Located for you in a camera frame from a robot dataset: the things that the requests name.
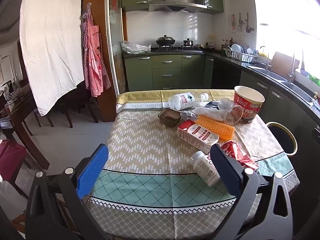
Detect maroon cloth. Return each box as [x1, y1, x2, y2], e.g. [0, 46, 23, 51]
[0, 140, 27, 183]

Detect clear plastic bag on counter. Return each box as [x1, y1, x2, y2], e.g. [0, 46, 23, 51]
[121, 41, 152, 55]

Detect white milk carton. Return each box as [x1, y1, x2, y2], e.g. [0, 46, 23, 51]
[177, 119, 220, 154]

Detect silver snack wrapper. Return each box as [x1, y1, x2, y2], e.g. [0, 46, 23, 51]
[180, 111, 198, 120]

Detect orange scrubbing sponge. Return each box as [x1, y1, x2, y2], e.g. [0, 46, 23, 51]
[194, 115, 235, 142]

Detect clear plastic cup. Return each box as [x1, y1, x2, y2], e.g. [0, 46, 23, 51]
[217, 97, 243, 125]

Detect white dish rack with dishes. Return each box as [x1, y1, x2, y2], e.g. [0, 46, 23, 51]
[224, 44, 258, 62]

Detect green lower cabinets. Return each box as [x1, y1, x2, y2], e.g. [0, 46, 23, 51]
[124, 52, 320, 170]

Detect dark wooden chair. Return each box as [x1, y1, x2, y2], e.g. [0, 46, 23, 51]
[60, 82, 99, 128]

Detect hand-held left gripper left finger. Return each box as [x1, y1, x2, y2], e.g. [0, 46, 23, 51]
[25, 144, 110, 240]

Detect yellow-rimmed blue trash bin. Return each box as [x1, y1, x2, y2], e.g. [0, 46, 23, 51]
[265, 122, 298, 157]

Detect black wok with lid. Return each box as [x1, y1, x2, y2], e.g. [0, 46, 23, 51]
[156, 35, 176, 47]

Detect patterned tablecloth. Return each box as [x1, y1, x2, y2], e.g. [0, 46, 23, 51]
[86, 89, 300, 234]

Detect small steel faucet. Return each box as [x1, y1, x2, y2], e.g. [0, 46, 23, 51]
[260, 46, 272, 70]

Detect gas stove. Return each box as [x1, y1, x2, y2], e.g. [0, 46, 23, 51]
[151, 45, 203, 52]

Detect red checked apron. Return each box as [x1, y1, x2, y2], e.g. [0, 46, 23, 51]
[80, 3, 112, 98]

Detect white pill bottle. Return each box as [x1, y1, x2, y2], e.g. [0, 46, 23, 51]
[190, 151, 221, 187]

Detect red instant noodle cup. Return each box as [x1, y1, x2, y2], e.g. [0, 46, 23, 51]
[234, 85, 265, 124]

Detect steel double sink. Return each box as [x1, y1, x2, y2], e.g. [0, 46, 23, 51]
[246, 64, 315, 100]

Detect wooden cutting board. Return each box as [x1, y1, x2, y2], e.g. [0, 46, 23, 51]
[271, 51, 300, 74]

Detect clear plastic water bottle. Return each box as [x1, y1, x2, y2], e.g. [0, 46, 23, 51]
[168, 92, 209, 111]

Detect glass sliding door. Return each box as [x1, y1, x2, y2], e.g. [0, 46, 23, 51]
[105, 0, 129, 95]

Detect red cola can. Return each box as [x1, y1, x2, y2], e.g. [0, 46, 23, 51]
[220, 140, 259, 172]

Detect white hanging sheet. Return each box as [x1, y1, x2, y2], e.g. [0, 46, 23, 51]
[19, 0, 85, 117]

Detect condiment bottles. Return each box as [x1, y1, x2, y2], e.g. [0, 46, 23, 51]
[221, 38, 234, 50]

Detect white plastic bag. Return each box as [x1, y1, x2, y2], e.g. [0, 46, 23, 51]
[192, 101, 229, 122]

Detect tall steel faucet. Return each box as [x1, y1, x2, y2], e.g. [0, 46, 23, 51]
[287, 52, 304, 83]

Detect brown plastic tray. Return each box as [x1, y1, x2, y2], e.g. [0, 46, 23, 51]
[158, 109, 181, 125]

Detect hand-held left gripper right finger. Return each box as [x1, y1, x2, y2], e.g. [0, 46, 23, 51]
[209, 144, 293, 240]

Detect dark wooden dining table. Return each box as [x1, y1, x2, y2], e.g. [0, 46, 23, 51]
[0, 85, 50, 170]

